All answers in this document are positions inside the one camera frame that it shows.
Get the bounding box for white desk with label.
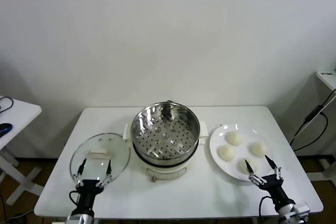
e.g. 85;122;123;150
308;70;336;182

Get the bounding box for white round plate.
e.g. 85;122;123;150
209;123;275;182

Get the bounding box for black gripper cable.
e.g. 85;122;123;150
258;196;276;224
69;191;80;211

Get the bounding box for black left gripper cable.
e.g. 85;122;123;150
69;191;80;211

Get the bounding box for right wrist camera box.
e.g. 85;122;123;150
292;202;311;221

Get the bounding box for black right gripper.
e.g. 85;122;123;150
245;154;290;209

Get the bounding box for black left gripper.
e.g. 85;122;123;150
72;158;113;211

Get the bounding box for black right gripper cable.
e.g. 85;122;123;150
258;196;276;224

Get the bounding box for cream electric cooker pot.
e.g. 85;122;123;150
127;135;207;183

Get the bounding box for white steamed baozi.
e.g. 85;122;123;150
237;157;260;175
226;131;244;146
248;141;268;158
218;145;237;162

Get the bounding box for round glass pot lid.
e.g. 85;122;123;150
69;132;131;187

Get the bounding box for black cable with adapter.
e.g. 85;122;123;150
290;93;336;153

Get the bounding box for blue computer mouse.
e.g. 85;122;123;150
0;123;13;137

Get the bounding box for thin black mouse cable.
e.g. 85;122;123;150
0;95;14;114

